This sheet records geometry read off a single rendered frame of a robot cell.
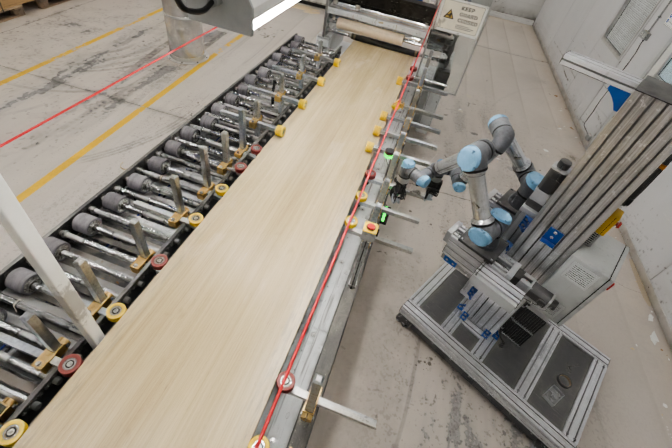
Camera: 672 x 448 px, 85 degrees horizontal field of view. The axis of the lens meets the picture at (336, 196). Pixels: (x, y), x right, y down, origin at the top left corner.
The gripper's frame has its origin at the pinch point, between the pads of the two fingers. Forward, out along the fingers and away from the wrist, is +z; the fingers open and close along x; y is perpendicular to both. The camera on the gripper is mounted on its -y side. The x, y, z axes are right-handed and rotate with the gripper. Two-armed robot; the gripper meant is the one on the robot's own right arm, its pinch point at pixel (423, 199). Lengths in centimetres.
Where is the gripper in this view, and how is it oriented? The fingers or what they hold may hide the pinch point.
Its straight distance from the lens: 268.9
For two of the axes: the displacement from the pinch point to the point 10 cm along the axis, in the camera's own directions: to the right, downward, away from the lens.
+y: 9.4, 3.0, -1.4
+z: -1.3, 7.2, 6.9
